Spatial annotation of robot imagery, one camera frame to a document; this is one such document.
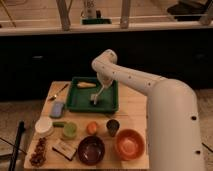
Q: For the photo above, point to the green cup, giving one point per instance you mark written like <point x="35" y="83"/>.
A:
<point x="69" y="130"/>

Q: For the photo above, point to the green base white bottle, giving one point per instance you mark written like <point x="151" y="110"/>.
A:
<point x="91" y="15"/>

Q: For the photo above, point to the green cucumber piece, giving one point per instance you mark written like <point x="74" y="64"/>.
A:
<point x="59" y="124"/>

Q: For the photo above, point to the brown small box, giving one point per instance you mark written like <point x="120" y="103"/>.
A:
<point x="64" y="149"/>

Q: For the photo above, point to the orange fruit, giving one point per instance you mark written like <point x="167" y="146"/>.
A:
<point x="92" y="128"/>

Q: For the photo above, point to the green plastic tray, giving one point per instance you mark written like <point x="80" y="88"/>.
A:
<point x="79" y="99"/>

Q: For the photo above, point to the black pole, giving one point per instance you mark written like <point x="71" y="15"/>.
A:
<point x="16" y="146"/>

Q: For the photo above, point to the dark metal cup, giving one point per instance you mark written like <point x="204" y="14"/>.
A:
<point x="112" y="127"/>

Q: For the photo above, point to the orange bowl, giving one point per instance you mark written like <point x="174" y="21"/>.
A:
<point x="129" y="145"/>

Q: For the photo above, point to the metal spoon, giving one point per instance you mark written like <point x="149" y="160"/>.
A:
<point x="52" y="98"/>

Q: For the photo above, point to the white lidded cup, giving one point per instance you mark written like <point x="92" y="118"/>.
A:
<point x="44" y="126"/>

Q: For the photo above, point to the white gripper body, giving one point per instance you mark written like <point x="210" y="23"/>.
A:
<point x="104" y="80"/>

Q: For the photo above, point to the blue sponge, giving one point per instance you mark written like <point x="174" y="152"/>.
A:
<point x="57" y="109"/>

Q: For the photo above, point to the white dish brush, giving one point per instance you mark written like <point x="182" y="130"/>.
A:
<point x="94" y="97"/>

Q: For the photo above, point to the dark purple bowl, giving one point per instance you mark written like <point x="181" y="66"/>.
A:
<point x="91" y="150"/>

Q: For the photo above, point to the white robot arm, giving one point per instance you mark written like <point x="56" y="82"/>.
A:
<point x="173" y="130"/>

